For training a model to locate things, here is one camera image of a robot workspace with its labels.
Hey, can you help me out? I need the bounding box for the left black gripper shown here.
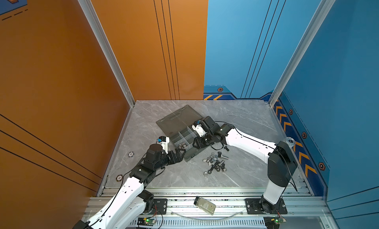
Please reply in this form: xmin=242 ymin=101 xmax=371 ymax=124
xmin=154 ymin=148 xmax=186 ymax=173

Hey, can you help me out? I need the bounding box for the grey plastic organizer box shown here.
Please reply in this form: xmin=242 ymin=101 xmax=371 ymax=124
xmin=156 ymin=105 xmax=220 ymax=162

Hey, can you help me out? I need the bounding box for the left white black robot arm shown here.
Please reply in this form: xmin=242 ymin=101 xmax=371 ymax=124
xmin=73 ymin=143 xmax=186 ymax=229

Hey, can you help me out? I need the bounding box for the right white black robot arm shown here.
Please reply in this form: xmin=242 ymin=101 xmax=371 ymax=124
xmin=192 ymin=121 xmax=298 ymax=215

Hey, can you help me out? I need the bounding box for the pile of screws and nuts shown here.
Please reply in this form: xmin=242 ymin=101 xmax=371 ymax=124
xmin=202 ymin=152 xmax=229 ymax=175

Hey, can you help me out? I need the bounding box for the left green circuit board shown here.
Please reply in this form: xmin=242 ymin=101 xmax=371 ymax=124
xmin=136 ymin=218 xmax=157 ymax=228

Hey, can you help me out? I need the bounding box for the silver drink can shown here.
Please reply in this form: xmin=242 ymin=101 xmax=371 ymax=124
xmin=284 ymin=137 xmax=296 ymax=152

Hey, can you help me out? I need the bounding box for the right circuit board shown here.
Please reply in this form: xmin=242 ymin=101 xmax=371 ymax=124
xmin=264 ymin=217 xmax=287 ymax=229

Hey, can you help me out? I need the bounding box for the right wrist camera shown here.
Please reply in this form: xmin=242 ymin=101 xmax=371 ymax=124
xmin=191 ymin=120 xmax=206 ymax=137

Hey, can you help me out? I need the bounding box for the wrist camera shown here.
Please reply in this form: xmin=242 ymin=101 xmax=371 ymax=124
xmin=156 ymin=136 xmax=170 ymax=154
xmin=191 ymin=120 xmax=206 ymax=137

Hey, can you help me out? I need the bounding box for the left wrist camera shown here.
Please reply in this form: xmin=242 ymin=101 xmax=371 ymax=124
xmin=156 ymin=136 xmax=170 ymax=154

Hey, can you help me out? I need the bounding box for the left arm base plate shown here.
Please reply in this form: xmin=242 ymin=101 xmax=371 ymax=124
xmin=143 ymin=198 xmax=168 ymax=215

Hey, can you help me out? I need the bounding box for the aluminium front rail frame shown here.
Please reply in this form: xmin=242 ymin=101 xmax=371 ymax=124
xmin=82 ymin=187 xmax=338 ymax=229

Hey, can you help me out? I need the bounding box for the small glass jar on rail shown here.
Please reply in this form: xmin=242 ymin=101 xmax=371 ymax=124
xmin=194 ymin=196 xmax=216 ymax=215

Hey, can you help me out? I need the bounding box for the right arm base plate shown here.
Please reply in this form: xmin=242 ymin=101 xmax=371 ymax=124
xmin=244 ymin=197 xmax=288 ymax=215

